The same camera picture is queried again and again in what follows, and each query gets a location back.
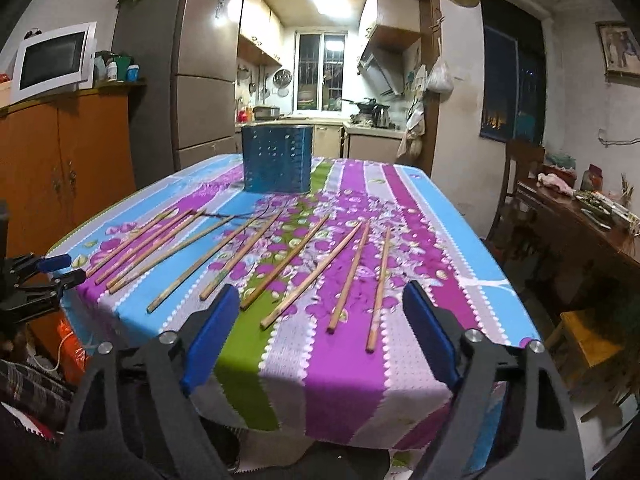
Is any wooden chopstick eight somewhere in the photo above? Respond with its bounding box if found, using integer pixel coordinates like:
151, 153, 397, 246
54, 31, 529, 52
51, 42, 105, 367
259, 221, 361, 330

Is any kitchen window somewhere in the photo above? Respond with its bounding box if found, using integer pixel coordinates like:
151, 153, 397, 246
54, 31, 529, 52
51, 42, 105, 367
295, 32, 346, 112

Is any wooden chopstick three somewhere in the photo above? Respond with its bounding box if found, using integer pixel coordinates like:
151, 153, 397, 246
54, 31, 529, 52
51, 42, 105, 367
106, 209, 206, 288

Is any wooden chopstick four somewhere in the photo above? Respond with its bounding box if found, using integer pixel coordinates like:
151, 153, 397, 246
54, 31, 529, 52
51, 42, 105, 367
107, 216, 235, 295

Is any wooden chopstick six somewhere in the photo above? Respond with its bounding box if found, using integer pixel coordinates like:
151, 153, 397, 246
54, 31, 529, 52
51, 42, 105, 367
200, 210, 282, 301

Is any wooden chopstick five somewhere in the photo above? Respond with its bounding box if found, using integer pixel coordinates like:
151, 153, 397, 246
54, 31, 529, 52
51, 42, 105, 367
146, 216, 259, 314

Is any wooden chopstick ten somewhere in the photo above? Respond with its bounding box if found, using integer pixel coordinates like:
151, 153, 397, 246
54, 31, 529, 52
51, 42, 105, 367
366, 226, 390, 353

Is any wooden chopstick two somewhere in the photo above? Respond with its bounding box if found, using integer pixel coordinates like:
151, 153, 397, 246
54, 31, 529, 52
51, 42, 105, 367
91, 209, 204, 288

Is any orange wooden cabinet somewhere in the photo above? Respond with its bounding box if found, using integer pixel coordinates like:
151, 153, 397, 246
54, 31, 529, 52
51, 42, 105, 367
1, 82, 144, 256

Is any wooden chopstick nine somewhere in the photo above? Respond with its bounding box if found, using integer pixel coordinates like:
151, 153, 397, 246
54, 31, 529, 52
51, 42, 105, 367
326, 220, 371, 334

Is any colourful floral tablecloth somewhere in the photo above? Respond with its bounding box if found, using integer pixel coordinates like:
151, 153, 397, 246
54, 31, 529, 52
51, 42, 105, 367
54, 155, 537, 450

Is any wooden chopstick seven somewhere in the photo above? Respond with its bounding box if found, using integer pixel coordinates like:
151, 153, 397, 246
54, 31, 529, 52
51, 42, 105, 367
240, 214, 330, 311

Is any dark wooden side table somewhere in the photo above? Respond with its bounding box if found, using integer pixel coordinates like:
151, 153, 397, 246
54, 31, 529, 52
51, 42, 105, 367
516, 179, 639, 310

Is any white microwave oven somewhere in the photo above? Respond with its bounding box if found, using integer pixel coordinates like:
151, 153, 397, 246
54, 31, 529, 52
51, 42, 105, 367
10, 22, 96, 104

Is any white bottle on cabinet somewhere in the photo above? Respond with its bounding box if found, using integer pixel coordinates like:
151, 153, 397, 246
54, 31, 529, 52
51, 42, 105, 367
106, 60, 118, 81

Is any blue perforated utensil holder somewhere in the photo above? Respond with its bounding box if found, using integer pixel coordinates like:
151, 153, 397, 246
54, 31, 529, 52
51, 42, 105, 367
241, 124, 314, 194

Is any dark wooden chair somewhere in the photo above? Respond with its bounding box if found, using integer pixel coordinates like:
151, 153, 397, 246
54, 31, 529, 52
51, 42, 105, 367
485, 139, 546, 254

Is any steel kettle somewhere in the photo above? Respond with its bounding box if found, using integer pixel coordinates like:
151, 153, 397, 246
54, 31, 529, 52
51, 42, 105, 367
372, 103, 390, 129

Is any black wok on stove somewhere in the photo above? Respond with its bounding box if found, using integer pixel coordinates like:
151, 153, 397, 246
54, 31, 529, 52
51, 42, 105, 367
341, 98, 378, 115

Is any grey three-door refrigerator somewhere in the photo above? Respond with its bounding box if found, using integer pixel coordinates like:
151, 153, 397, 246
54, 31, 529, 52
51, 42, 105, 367
112, 0, 242, 188

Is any white hanging plastic bag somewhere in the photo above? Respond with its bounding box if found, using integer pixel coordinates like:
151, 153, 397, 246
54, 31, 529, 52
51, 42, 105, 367
426, 56, 454, 94

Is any dark room window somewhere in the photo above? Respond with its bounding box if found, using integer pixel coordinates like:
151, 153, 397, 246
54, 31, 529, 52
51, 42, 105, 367
480, 0, 547, 145

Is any steel range hood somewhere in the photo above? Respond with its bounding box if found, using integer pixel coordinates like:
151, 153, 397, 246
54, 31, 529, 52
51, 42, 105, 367
358, 44, 416, 99

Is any framed wall picture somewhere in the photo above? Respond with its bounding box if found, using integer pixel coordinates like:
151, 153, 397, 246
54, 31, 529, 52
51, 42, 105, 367
596, 21, 640, 79

